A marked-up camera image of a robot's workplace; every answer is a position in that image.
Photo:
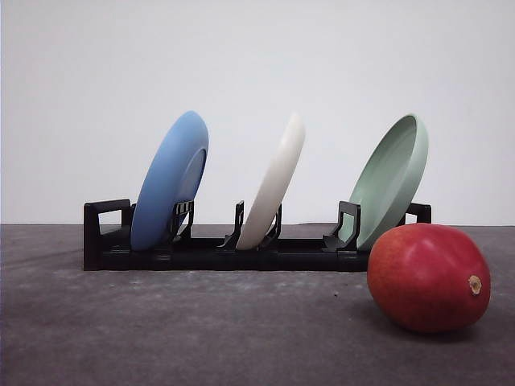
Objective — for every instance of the blue plate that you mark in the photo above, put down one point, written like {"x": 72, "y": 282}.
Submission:
{"x": 171, "y": 179}

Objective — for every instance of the black plastic dish rack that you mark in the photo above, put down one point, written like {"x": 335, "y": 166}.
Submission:
{"x": 108, "y": 225}

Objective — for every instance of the white plate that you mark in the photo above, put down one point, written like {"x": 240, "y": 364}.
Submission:
{"x": 264, "y": 204}

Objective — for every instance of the red pomegranate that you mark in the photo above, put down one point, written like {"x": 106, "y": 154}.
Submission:
{"x": 429, "y": 278}

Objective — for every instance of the green plate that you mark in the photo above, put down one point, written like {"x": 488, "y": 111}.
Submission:
{"x": 388, "y": 180}

